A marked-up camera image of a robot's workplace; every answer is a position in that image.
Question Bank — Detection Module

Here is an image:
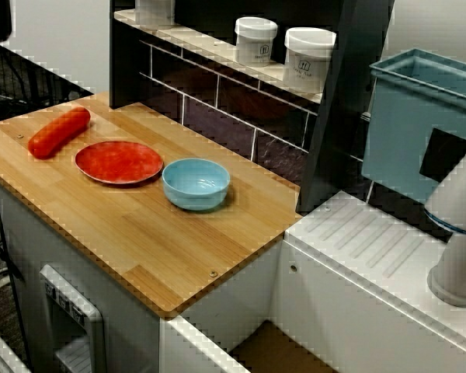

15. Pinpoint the light blue bowl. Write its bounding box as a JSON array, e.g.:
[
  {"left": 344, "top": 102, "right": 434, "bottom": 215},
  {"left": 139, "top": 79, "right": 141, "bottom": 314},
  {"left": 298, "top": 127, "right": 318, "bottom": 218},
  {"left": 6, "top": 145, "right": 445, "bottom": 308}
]
[{"left": 162, "top": 157, "right": 231, "bottom": 212}]

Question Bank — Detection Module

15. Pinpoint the black cable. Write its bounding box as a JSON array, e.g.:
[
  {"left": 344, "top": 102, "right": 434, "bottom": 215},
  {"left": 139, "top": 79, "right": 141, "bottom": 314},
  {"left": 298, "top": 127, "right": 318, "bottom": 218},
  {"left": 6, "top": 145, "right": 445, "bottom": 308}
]
[{"left": 0, "top": 170, "right": 34, "bottom": 370}]

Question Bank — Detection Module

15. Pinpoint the white dishwasher door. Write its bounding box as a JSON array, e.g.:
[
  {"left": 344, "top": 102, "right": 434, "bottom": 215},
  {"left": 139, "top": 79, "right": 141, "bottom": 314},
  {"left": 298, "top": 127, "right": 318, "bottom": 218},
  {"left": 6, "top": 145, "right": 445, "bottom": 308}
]
[{"left": 38, "top": 263, "right": 108, "bottom": 373}]

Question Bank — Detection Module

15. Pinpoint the white plastic jar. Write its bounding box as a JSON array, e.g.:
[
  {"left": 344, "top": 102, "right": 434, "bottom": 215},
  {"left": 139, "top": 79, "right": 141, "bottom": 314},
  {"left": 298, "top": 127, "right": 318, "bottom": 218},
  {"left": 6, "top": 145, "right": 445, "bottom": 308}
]
[{"left": 134, "top": 0, "right": 176, "bottom": 30}]

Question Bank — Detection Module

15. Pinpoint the black square sticker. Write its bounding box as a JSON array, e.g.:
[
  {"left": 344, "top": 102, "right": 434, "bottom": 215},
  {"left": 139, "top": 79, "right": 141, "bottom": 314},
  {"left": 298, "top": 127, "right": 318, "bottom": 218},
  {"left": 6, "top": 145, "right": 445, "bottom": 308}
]
[{"left": 419, "top": 127, "right": 466, "bottom": 183}]

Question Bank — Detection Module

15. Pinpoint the grey toy faucet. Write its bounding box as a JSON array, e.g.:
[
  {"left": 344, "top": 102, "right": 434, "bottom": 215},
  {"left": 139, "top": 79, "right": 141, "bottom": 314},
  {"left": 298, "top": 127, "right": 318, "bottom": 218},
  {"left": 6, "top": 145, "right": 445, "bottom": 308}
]
[{"left": 423, "top": 130, "right": 466, "bottom": 308}]

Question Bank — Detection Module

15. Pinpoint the red round plate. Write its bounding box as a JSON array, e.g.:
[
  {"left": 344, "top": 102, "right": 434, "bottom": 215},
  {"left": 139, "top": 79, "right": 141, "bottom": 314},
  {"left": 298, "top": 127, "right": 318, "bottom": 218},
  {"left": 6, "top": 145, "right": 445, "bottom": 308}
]
[{"left": 75, "top": 140, "right": 165, "bottom": 185}]

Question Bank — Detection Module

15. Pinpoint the red toy sausage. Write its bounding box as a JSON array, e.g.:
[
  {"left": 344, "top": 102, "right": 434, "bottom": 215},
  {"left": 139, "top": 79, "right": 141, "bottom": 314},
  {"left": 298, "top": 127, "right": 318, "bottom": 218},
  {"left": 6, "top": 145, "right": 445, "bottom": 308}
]
[{"left": 27, "top": 106, "right": 92, "bottom": 159}]

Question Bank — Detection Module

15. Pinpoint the white toy sink unit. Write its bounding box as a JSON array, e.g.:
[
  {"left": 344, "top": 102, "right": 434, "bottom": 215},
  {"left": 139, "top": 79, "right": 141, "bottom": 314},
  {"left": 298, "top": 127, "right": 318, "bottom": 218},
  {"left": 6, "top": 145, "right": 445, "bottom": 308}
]
[{"left": 158, "top": 190, "right": 466, "bottom": 373}]

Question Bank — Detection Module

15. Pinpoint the white toy kitchen cabinet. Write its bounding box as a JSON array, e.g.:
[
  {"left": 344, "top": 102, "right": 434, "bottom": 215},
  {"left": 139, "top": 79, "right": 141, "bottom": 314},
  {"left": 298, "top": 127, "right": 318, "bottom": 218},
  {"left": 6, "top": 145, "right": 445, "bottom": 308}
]
[{"left": 0, "top": 170, "right": 168, "bottom": 373}]

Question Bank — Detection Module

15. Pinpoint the white labelled lidded jar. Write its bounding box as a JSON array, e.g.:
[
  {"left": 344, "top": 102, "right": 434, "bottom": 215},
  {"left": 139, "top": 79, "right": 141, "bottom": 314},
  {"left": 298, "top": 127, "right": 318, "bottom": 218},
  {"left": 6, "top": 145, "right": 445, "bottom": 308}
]
[
  {"left": 234, "top": 16, "right": 279, "bottom": 68},
  {"left": 283, "top": 26, "right": 337, "bottom": 94}
]

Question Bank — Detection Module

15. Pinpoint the blue plastic bin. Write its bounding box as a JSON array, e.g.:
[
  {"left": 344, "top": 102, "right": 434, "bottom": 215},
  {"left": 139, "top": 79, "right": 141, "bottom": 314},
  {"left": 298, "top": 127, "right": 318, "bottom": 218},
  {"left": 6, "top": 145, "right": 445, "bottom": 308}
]
[{"left": 363, "top": 47, "right": 466, "bottom": 203}]

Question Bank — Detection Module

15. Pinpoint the black tiled shelf unit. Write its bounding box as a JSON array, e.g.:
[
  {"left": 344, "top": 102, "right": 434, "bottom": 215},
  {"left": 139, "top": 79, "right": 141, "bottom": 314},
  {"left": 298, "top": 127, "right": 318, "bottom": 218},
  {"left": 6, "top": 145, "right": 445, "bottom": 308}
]
[{"left": 108, "top": 0, "right": 395, "bottom": 213}]

